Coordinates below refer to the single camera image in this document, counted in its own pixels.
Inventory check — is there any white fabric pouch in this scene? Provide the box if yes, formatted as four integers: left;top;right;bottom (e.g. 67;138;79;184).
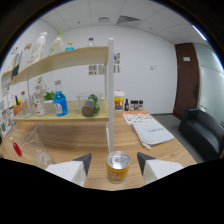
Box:
130;118;175;150

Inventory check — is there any small clear bottle orange cap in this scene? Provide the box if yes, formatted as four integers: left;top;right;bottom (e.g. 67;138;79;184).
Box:
19;90;32;118

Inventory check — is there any multicoloured wall poster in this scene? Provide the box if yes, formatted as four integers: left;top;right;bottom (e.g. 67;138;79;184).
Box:
113;52;121;65

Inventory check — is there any black sofa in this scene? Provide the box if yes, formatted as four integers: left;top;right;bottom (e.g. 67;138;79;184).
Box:
178;107;224;162

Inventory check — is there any ceiling light panel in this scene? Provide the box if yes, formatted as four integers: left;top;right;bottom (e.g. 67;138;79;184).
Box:
192;24;208;42

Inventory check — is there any green potted plant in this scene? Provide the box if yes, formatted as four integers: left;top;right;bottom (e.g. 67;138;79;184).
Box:
43;90;56;102

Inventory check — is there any brown door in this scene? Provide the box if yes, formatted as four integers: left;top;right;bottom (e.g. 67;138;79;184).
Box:
172;42;201;121

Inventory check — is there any blue liquid bottle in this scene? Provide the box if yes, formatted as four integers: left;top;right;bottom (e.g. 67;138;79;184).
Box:
52;79;69;117

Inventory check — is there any small red liquid bottle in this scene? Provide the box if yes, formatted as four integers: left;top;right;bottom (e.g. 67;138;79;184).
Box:
9;136;23;158

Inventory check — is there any orange basket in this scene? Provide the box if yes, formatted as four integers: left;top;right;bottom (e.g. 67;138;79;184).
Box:
12;103;24;116

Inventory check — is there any clear glass with ice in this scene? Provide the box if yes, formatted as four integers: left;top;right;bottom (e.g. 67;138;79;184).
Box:
15;125;54;170

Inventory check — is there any orange printed leaflet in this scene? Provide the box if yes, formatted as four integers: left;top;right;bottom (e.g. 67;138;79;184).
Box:
122;111;155;125

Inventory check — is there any clear tub of limes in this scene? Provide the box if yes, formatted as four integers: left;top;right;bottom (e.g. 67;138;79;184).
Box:
77;92;104;118

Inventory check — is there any glass bottle cork lid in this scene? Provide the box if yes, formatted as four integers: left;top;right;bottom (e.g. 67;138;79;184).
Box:
20;43;33;71

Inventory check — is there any clear bottle green cap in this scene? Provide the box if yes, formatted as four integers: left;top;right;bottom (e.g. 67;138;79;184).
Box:
49;31;64;57

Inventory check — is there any yellow drink can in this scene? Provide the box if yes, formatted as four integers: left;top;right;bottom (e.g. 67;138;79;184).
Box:
106;150;132;185

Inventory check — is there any two-tier wooden shelf rack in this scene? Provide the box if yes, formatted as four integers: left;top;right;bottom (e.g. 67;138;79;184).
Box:
0;37;115;154

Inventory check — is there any ceiling air vent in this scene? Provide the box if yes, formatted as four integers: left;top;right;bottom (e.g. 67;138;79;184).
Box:
116;15;142;26

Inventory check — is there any small light blue bottle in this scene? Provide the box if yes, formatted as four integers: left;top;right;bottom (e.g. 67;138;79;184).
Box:
64;40;75;52

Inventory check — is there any yellow red lidded cup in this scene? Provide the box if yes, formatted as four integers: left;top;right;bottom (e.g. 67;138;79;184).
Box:
113;89;126;111

